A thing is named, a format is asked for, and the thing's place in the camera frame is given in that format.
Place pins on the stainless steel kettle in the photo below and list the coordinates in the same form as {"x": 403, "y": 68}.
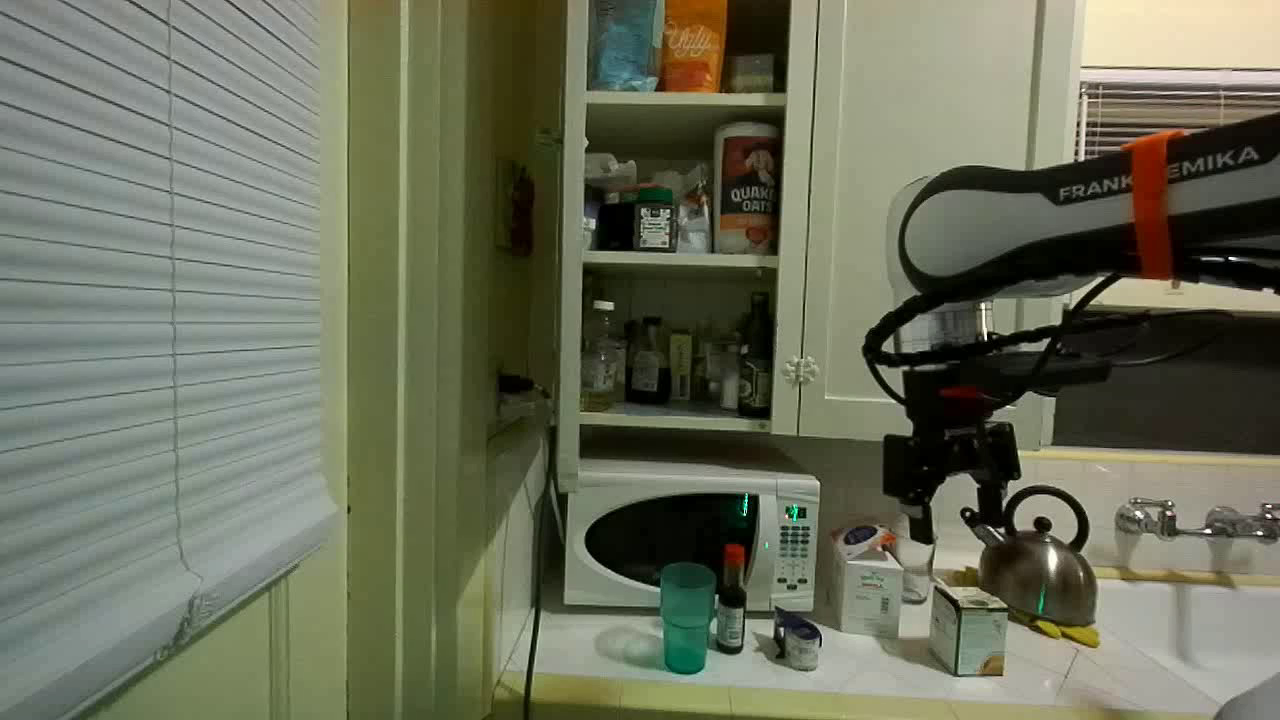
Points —
{"x": 1032, "y": 568}

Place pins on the teal plastic cup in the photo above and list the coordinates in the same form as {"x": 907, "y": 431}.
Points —
{"x": 684, "y": 612}

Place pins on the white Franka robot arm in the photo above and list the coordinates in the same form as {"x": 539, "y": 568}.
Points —
{"x": 1066, "y": 212}

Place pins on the dark sauce bottle red cap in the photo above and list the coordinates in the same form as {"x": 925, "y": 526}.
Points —
{"x": 729, "y": 602}

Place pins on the blue food bag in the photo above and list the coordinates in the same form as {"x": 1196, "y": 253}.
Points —
{"x": 625, "y": 45}

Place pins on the yellow sponge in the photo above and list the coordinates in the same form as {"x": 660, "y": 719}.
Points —
{"x": 1072, "y": 634}

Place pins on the dark jar green lid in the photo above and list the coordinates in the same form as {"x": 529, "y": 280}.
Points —
{"x": 654, "y": 218}

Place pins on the white microwave oven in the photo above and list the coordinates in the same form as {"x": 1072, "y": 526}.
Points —
{"x": 631, "y": 516}

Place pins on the cream cabinet door right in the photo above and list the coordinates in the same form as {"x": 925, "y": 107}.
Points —
{"x": 931, "y": 131}

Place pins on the clear oil bottle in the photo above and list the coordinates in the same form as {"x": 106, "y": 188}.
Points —
{"x": 603, "y": 361}

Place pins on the white box orange print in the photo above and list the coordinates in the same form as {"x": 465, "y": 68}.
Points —
{"x": 868, "y": 580}

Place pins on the oats canister red white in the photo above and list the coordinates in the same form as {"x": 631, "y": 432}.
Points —
{"x": 747, "y": 188}

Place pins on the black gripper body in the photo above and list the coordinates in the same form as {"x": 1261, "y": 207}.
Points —
{"x": 954, "y": 432}

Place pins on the open cabinet door left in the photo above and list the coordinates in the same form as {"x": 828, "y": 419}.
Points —
{"x": 509, "y": 260}

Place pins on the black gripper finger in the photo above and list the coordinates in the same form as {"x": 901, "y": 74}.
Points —
{"x": 918, "y": 513}
{"x": 991, "y": 507}

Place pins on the small metal tin can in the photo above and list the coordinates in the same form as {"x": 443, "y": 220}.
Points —
{"x": 799, "y": 641}

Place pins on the white window blind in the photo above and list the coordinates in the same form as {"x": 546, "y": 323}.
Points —
{"x": 158, "y": 328}

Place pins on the small white yellow box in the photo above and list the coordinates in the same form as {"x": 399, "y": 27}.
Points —
{"x": 969, "y": 629}

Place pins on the orange food bag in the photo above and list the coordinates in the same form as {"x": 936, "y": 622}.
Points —
{"x": 694, "y": 45}

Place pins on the clear drinking glass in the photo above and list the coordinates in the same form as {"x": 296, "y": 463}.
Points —
{"x": 918, "y": 568}

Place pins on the dark tall bottle right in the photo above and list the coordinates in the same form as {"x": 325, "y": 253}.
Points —
{"x": 756, "y": 357}

